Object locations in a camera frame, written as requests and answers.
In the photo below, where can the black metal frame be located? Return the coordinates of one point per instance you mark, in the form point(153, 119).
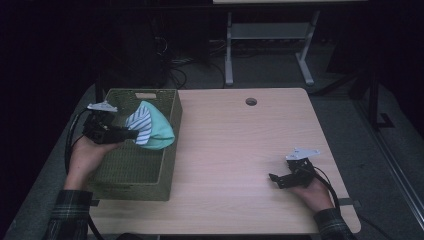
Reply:
point(373, 100)

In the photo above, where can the aluminium rail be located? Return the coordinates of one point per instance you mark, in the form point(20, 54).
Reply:
point(393, 166)

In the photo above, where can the dark computer tower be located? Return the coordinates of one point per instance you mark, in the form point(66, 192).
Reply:
point(133, 50)

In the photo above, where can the green woven basket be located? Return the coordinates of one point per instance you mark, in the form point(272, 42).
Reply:
point(133, 166)

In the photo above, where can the person's right hand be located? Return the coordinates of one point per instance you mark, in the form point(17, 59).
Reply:
point(315, 196)

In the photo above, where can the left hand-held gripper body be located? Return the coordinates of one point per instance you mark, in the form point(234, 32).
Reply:
point(98, 128)

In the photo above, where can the blue white striped pet garment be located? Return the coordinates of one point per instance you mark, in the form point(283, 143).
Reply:
point(140, 125)

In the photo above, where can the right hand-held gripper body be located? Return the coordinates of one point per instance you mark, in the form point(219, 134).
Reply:
point(301, 173)

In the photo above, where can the person's left hand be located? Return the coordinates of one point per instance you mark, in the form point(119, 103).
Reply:
point(85, 160)

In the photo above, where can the mint green pet garment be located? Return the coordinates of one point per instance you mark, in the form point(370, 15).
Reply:
point(161, 128)

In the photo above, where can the white metal stand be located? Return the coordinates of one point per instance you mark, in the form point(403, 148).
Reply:
point(266, 30)

